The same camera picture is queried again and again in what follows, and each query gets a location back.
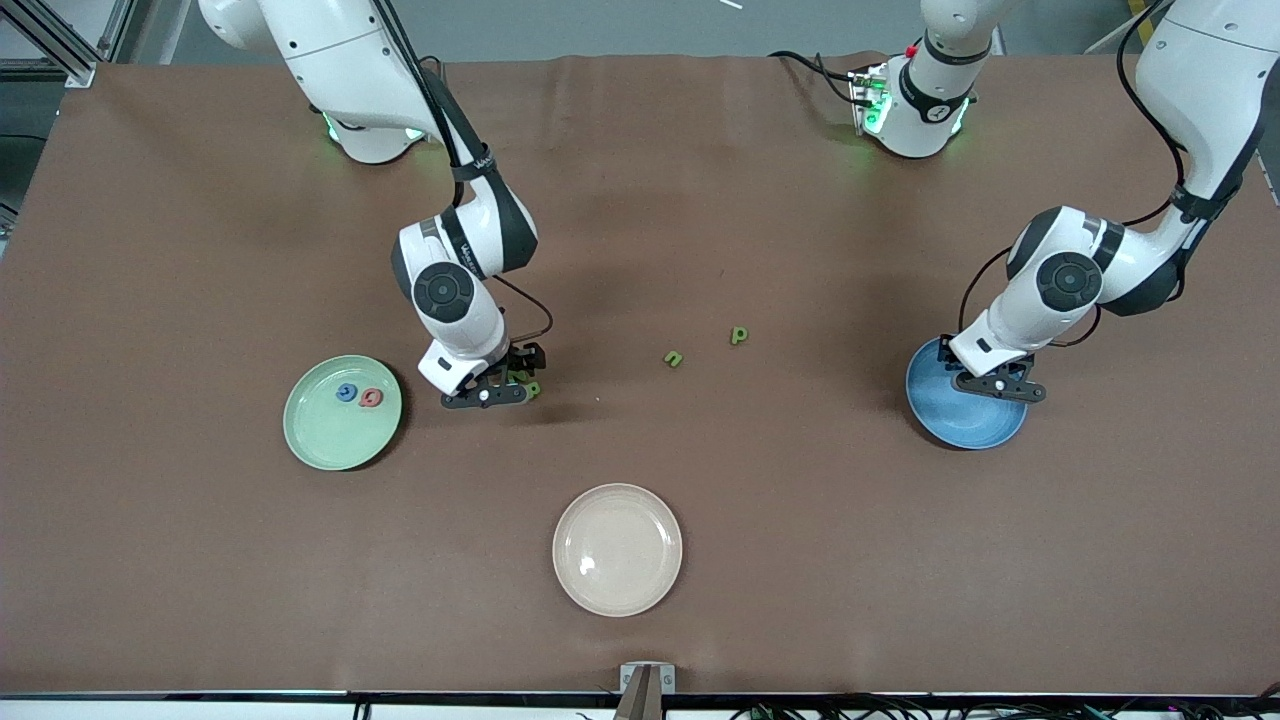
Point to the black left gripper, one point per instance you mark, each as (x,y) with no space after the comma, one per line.
(947,356)

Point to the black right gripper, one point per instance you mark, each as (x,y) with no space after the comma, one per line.
(521,358)

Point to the red letter Q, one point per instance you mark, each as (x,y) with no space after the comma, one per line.
(364,399)

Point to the blue letter G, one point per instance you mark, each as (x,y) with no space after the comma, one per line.
(340,393)

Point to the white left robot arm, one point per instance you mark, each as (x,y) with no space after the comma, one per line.
(1210,70)

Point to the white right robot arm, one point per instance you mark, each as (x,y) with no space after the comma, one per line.
(330,50)

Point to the blue plate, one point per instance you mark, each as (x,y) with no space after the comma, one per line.
(960,425)

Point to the brown table cover sheet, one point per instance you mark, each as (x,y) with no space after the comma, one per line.
(640,250)

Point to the beige plate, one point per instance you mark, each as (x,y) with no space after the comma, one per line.
(617,550)

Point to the light green plate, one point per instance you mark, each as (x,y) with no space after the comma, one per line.
(330,435)

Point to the grey metal clamp bracket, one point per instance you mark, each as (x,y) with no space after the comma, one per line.
(627,680)

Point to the aluminium camera post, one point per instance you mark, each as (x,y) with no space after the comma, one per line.
(640,705)

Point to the white table front rail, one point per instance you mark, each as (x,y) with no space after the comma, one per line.
(200,712)

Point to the aluminium frame profile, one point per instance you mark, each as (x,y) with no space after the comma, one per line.
(75,72)

